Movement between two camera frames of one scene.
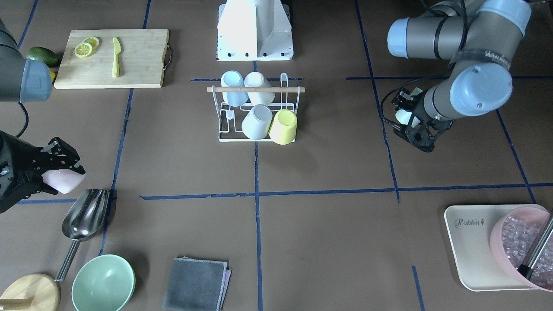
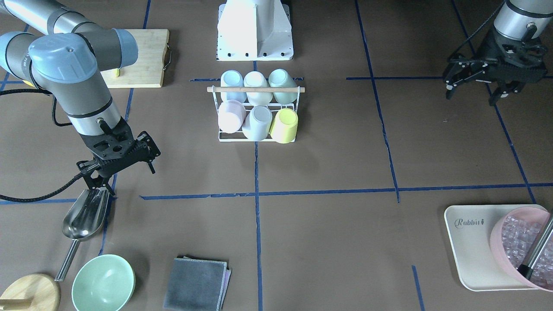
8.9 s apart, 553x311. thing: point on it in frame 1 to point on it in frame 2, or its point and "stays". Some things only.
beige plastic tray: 470,227 stays
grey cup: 257,124 stays
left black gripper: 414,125 to 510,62
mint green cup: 403,116 to 281,78
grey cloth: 196,285 stays
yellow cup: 283,127 stays
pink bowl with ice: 514,233 stays
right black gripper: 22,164 to 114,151
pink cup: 65,180 to 231,115
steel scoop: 83,217 stays
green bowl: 106,283 stays
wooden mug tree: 34,292 stays
